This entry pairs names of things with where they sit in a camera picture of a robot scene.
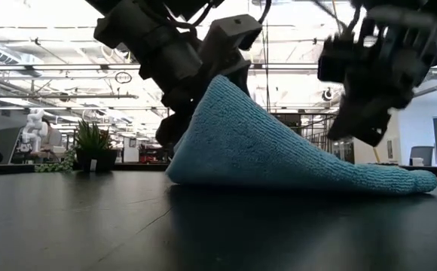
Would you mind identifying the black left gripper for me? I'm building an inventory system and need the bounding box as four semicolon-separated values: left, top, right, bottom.
154;37;252;148

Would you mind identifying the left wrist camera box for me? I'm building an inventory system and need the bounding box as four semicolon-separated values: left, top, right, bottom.
209;14;264;52

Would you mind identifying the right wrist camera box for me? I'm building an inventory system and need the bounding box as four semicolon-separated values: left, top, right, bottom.
317;35;356;84

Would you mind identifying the small potted green plant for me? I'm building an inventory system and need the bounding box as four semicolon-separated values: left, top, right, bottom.
34;119;121;175

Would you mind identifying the gold wire basket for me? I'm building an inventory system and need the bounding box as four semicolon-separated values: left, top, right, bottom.
274;111;338;154

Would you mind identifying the white robot figure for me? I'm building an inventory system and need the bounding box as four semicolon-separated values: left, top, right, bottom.
17;108;50;154

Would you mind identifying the white wall dispenser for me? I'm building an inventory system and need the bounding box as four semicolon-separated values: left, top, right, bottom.
385;136;398;162

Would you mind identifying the light blue microfiber towel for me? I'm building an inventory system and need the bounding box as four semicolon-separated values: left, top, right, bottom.
165;74;437;196

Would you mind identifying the silver ceiling duct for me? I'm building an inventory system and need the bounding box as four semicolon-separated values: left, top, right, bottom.
0;38;45;68

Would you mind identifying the grey visitor chair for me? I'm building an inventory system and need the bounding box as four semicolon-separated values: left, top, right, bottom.
408;145;435;167

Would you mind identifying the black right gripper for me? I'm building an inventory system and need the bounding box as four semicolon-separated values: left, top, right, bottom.
326;7;437;148

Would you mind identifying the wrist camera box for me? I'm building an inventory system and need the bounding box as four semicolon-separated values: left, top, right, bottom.
209;14;264;52
317;35;356;84

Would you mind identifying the person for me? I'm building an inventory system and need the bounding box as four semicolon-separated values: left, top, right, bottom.
41;119;64;159

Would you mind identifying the black hanging power cable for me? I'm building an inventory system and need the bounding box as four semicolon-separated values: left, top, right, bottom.
263;20;272;114

